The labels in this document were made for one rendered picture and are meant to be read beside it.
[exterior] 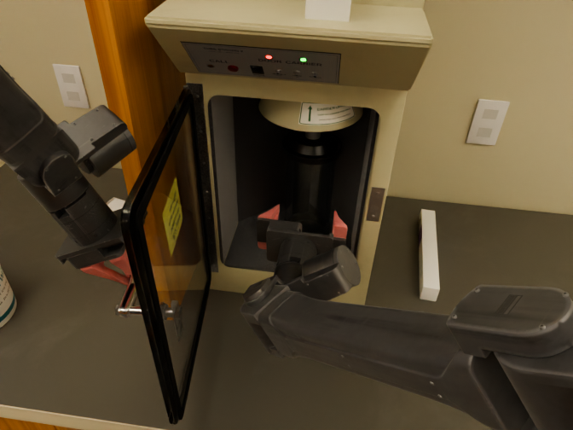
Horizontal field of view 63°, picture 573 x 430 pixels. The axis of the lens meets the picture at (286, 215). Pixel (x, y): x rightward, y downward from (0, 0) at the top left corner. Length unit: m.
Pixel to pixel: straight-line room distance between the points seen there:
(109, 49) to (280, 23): 0.22
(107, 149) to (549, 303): 0.47
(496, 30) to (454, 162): 0.33
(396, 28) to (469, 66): 0.61
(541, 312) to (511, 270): 0.87
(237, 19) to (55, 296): 0.70
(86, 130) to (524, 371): 0.48
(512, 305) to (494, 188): 1.05
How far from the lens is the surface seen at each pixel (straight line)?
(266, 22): 0.56
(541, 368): 0.28
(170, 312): 0.61
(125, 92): 0.67
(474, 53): 1.16
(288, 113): 0.74
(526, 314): 0.29
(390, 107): 0.70
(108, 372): 0.91
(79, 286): 1.06
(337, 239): 0.73
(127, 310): 0.62
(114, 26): 0.64
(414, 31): 0.56
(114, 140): 0.59
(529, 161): 1.32
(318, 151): 0.82
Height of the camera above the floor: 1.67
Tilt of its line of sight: 38 degrees down
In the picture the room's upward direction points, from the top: 2 degrees clockwise
